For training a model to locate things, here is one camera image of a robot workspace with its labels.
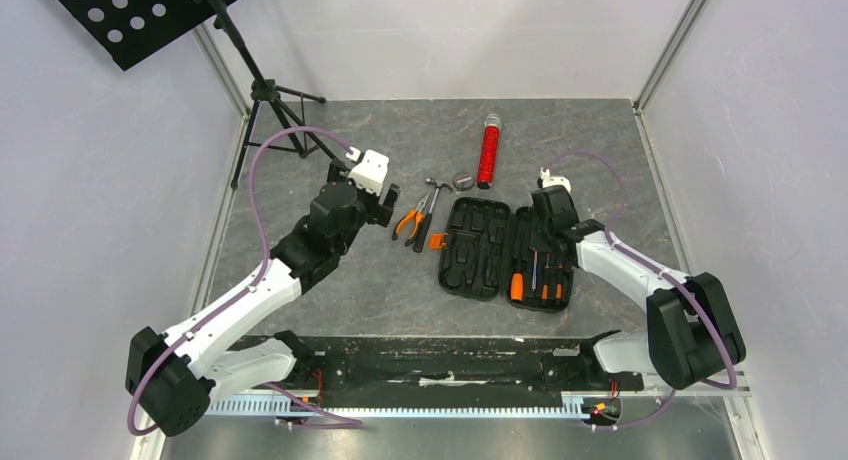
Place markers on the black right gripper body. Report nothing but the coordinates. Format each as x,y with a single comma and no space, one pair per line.
549,201

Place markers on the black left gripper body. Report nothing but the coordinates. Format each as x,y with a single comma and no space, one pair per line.
374,211

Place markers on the thin orange black screwdriver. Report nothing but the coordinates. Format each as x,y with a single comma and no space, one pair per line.
545,291

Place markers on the large orange handle screwdriver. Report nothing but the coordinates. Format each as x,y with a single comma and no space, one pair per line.
517,279

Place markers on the black plastic tool case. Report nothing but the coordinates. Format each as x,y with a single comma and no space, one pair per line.
477,250

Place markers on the small orange black screwdriver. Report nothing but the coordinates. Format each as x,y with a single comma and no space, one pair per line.
533,246

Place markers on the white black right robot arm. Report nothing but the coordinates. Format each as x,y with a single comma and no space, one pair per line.
691,335

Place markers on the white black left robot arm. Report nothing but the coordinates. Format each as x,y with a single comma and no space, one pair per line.
175,375

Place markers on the steel claw hammer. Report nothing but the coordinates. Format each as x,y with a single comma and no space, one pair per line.
420,239

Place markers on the orange handle pliers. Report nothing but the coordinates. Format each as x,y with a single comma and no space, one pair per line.
414,216

